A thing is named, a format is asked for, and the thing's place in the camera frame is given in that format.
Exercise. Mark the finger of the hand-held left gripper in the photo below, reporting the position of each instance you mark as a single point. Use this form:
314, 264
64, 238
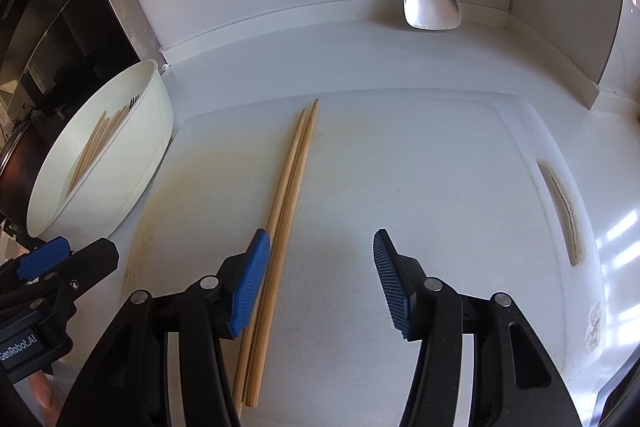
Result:
85, 269
42, 259

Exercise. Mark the white plastic bowl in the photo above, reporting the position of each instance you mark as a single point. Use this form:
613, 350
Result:
145, 157

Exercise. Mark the person's left hand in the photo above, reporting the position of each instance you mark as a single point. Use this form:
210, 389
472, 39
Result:
40, 392

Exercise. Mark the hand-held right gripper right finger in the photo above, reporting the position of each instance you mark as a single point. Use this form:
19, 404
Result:
392, 287

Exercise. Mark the black glass oven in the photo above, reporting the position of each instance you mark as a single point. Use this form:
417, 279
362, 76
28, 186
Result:
60, 32

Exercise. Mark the wooden chopstick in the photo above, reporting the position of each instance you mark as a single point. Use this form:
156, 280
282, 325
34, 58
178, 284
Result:
302, 157
290, 157

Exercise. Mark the metal fork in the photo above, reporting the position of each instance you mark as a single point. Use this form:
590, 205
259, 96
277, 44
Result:
134, 101

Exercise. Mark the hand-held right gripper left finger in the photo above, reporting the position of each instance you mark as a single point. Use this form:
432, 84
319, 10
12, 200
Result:
250, 287

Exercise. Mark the group of wooden chopsticks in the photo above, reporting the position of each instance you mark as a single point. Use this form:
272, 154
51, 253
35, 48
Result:
95, 147

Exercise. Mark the white plastic cutting board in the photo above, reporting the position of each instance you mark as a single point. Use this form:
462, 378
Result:
425, 182

